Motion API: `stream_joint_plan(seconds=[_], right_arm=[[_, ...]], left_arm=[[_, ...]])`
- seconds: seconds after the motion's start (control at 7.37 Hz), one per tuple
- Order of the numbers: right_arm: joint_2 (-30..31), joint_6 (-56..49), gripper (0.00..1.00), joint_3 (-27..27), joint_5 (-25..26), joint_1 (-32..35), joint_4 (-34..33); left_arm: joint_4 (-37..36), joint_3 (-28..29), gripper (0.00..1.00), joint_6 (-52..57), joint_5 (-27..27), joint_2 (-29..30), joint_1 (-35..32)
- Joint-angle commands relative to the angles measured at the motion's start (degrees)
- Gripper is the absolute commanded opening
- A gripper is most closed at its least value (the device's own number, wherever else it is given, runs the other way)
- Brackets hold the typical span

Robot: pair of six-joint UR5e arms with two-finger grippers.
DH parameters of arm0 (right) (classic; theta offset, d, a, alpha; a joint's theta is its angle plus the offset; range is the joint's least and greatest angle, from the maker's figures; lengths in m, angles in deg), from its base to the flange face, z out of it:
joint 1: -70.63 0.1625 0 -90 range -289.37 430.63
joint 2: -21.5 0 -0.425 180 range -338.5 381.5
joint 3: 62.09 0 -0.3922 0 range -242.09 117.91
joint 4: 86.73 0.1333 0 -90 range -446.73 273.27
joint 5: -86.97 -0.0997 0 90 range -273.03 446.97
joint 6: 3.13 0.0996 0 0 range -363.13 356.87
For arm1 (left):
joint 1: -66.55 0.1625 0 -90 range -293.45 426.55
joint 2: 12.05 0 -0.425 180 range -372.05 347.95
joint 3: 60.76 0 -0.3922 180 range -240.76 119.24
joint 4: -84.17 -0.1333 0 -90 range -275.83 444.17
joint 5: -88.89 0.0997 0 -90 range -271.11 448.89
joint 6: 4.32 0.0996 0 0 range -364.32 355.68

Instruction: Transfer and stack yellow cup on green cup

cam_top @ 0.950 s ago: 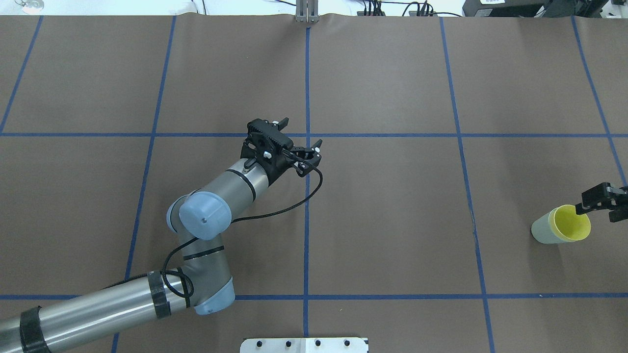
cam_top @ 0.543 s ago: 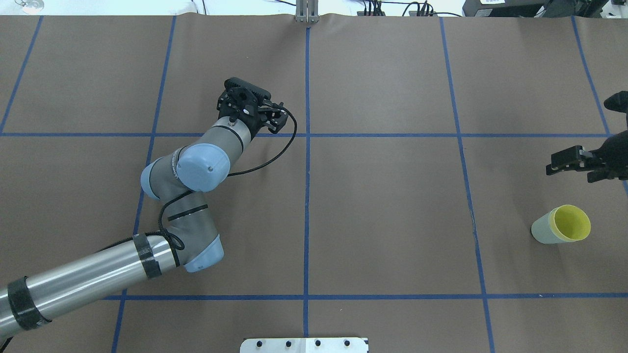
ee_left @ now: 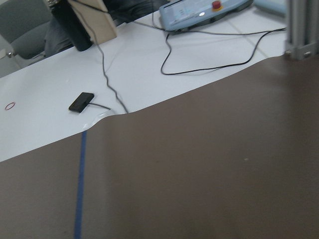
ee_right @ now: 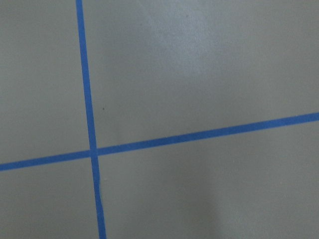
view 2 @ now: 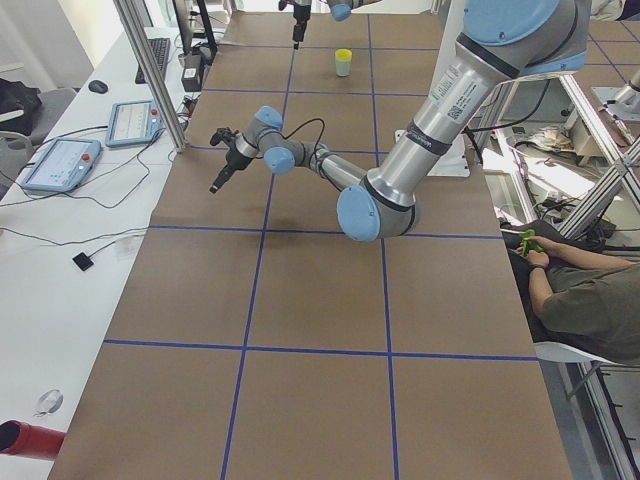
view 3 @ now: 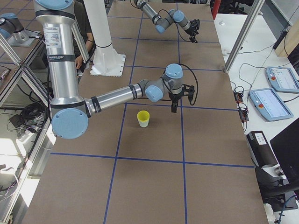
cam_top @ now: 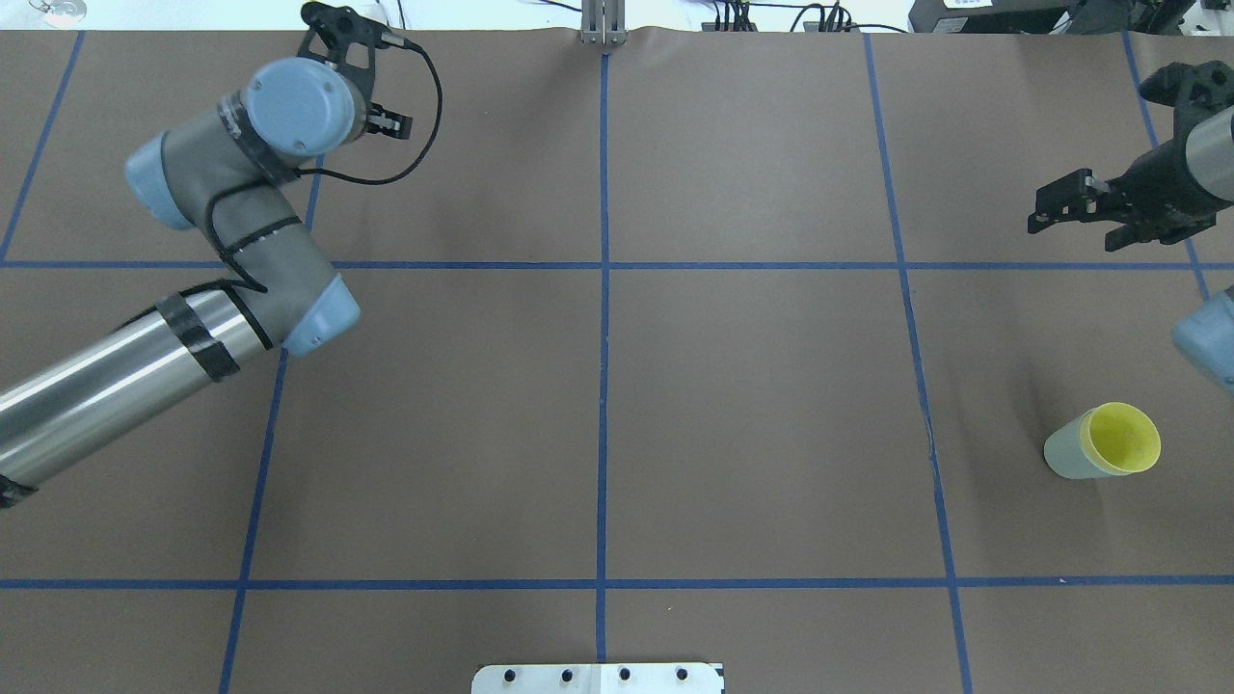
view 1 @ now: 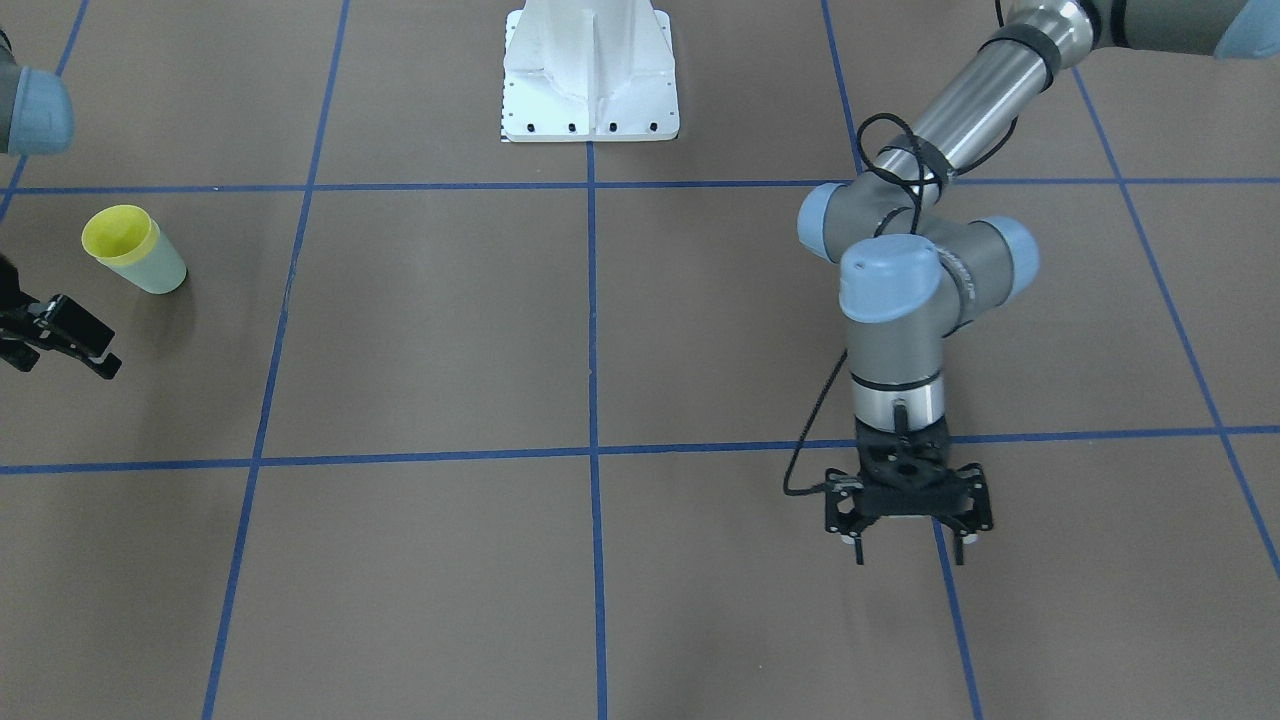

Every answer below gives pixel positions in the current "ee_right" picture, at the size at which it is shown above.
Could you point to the brown table mat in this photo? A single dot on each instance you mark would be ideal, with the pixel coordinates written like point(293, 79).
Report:
point(159, 119)

